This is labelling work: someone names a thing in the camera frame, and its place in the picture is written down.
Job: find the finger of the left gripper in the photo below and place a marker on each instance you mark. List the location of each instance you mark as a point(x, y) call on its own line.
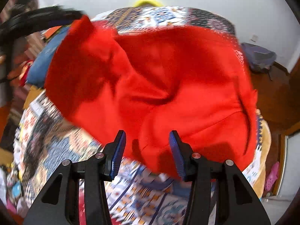
point(30, 22)

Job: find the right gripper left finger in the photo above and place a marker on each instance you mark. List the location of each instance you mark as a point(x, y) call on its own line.
point(58, 200)

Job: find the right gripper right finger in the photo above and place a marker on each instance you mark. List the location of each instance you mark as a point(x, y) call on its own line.
point(236, 201)

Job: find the red zip jacket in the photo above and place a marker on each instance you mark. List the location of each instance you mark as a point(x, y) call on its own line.
point(185, 78)

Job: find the orange flat box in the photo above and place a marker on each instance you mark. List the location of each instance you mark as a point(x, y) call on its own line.
point(48, 33)

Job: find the pink slipper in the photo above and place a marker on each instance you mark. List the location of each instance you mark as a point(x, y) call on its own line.
point(272, 177)

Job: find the red plush toy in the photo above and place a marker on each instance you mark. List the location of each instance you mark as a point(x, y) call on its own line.
point(18, 76)

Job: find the brown wooden wardrobe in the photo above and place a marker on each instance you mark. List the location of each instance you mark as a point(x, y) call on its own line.
point(287, 184)

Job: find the folded blue jeans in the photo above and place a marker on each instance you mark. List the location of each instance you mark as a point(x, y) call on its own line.
point(38, 71)

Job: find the patchwork patterned bedspread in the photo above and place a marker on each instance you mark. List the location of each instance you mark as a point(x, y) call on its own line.
point(136, 195)

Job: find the grey backpack on floor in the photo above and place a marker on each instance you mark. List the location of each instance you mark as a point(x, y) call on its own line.
point(260, 59)

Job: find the white wall socket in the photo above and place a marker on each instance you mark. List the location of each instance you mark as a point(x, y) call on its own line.
point(254, 38)

